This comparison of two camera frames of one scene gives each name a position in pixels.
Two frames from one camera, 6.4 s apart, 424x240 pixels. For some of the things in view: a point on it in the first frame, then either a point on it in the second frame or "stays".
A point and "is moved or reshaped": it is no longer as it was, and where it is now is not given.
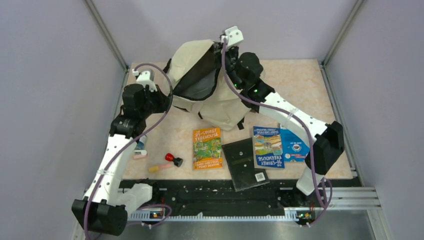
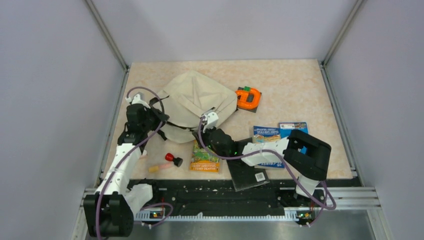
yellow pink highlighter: [160, 167] stays
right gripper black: [217, 48] -> [203, 135]
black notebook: [239, 157] stays
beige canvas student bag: [196, 76] is moved or reshaped
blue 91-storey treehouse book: [267, 150] stays
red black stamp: [177, 161] stays
